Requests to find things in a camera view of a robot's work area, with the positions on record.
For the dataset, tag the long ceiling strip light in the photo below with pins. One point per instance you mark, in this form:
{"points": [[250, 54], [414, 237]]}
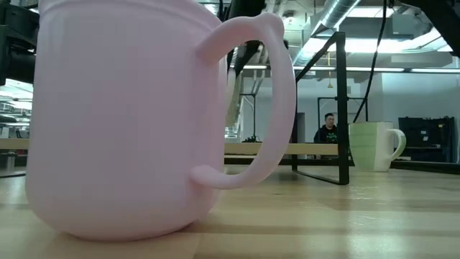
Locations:
{"points": [[388, 69]]}

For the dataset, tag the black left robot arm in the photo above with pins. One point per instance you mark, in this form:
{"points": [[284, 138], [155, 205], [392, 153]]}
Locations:
{"points": [[18, 61]]}

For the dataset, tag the black metal wood shelf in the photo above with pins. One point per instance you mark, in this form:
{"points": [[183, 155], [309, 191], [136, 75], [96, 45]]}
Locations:
{"points": [[343, 108]]}

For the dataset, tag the black storage cabinet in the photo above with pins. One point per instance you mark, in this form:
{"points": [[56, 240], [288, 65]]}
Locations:
{"points": [[427, 136]]}

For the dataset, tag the silver ventilation duct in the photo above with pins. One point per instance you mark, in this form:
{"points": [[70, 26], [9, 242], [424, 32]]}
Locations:
{"points": [[338, 11]]}

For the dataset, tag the person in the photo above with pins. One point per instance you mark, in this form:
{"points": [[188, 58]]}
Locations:
{"points": [[326, 133]]}

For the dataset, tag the black table edge rail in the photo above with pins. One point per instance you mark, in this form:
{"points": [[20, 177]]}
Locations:
{"points": [[431, 167]]}

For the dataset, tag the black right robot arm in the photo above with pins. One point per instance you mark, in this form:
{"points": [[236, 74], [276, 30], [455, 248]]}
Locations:
{"points": [[445, 21]]}

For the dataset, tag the yellow hanging pendant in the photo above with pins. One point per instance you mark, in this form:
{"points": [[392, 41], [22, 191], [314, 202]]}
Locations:
{"points": [[329, 82]]}

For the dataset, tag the ceiling light panel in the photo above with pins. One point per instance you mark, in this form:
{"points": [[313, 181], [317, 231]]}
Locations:
{"points": [[370, 45]]}

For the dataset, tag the small green ceramic mug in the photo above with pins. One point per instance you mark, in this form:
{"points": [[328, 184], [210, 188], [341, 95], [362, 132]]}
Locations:
{"points": [[231, 100]]}

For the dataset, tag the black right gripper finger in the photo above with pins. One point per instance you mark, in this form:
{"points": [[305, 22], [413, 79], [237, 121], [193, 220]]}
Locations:
{"points": [[244, 54]]}

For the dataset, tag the large pink plastic mug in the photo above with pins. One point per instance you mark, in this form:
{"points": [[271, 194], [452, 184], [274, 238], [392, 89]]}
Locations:
{"points": [[118, 126]]}

